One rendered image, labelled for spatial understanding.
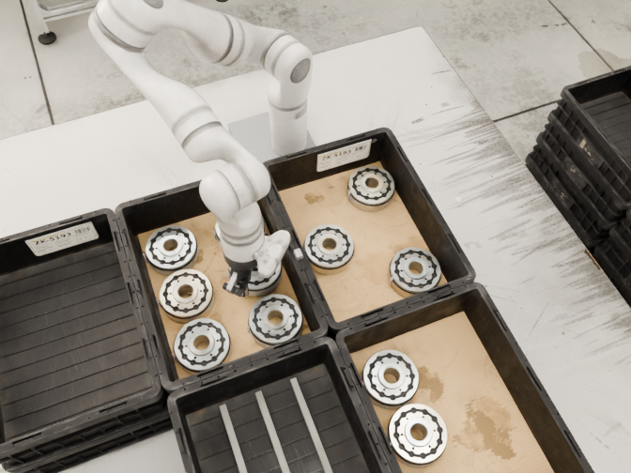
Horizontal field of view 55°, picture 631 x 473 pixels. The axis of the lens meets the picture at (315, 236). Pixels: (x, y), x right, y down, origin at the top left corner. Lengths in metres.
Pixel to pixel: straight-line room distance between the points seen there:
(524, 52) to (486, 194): 1.58
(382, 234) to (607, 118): 1.09
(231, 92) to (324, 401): 0.92
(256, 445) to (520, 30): 2.50
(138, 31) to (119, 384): 0.62
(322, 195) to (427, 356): 0.42
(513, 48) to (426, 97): 1.37
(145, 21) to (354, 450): 0.78
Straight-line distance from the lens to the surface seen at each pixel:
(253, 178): 0.88
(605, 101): 2.22
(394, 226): 1.30
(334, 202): 1.32
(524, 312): 1.43
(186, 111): 0.92
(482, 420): 1.17
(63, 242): 1.29
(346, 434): 1.12
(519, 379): 1.15
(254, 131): 1.58
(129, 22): 0.98
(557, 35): 3.22
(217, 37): 1.10
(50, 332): 1.26
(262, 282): 1.17
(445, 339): 1.21
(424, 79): 1.78
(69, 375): 1.22
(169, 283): 1.21
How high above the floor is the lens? 1.92
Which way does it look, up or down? 59 degrees down
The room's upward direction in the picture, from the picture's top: 4 degrees clockwise
